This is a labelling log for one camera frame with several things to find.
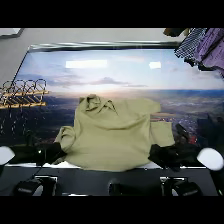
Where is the purple garment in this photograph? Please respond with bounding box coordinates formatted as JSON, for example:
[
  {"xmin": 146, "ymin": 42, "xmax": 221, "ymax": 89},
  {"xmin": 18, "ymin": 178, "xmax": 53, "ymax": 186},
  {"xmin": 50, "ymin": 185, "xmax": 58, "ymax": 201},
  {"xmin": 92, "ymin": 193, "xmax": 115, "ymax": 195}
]
[{"xmin": 194, "ymin": 28, "xmax": 224, "ymax": 77}]

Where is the brown garment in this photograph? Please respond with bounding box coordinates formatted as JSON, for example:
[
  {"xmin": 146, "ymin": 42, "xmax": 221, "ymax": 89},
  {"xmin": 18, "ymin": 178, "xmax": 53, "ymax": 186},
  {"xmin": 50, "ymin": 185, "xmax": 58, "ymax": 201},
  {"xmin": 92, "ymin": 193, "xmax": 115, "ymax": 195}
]
[{"xmin": 162, "ymin": 28, "xmax": 190, "ymax": 38}]

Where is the silver frame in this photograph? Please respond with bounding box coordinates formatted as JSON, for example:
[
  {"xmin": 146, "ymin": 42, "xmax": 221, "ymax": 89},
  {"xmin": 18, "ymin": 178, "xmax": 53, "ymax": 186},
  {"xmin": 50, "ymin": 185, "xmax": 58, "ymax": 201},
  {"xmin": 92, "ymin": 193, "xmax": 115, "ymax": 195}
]
[{"xmin": 0, "ymin": 162, "xmax": 224, "ymax": 197}]

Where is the olive long-sleeved shirt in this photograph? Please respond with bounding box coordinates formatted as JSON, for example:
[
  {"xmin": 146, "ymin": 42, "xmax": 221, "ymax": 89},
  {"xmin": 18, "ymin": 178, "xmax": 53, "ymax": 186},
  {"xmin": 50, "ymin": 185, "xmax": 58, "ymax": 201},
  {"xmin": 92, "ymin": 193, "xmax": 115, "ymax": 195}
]
[{"xmin": 54, "ymin": 93, "xmax": 176, "ymax": 173}]

